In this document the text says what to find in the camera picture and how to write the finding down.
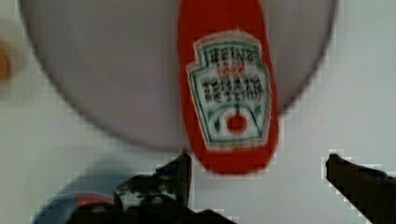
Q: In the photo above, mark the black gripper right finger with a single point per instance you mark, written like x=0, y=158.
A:
x=370, y=191

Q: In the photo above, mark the blue bowl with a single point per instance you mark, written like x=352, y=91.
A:
x=59, y=209

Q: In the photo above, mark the red plush ball toy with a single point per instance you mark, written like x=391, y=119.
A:
x=85, y=199

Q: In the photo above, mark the grey round plate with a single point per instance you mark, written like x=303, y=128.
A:
x=115, y=61

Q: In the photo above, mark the orange slice toy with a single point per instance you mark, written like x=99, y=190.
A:
x=3, y=65

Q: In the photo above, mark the red plush ketchup bottle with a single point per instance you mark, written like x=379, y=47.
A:
x=227, y=85

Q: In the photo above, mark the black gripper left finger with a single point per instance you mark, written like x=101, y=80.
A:
x=160, y=198

